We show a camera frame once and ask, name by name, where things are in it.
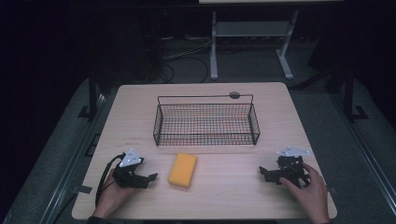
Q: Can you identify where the metal frame rail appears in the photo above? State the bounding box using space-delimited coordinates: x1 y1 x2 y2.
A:
332 92 396 216
38 92 107 224

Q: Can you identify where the black upright post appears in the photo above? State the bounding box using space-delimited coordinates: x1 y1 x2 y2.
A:
343 66 370 123
78 69 99 119

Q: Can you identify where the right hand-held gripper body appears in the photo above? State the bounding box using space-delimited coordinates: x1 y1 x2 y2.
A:
275 145 312 189

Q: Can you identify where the white metal stand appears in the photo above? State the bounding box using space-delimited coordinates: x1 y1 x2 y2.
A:
209 8 301 81

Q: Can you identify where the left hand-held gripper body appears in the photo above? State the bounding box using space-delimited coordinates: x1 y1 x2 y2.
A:
111 147 149 189

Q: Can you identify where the bundle of floor cables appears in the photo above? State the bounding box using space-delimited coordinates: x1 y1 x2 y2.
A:
157 35 213 84

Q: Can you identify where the black wire basket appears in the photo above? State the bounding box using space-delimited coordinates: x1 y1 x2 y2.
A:
152 92 262 147

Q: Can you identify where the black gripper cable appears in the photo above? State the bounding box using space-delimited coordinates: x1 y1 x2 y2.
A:
94 152 127 207

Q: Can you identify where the yellow sponge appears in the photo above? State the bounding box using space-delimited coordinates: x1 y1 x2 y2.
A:
167 151 198 189

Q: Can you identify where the person's right hand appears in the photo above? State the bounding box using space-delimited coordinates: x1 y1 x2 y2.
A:
278 161 331 224

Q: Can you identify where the person's left hand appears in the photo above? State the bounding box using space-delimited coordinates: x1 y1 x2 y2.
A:
92 169 138 219

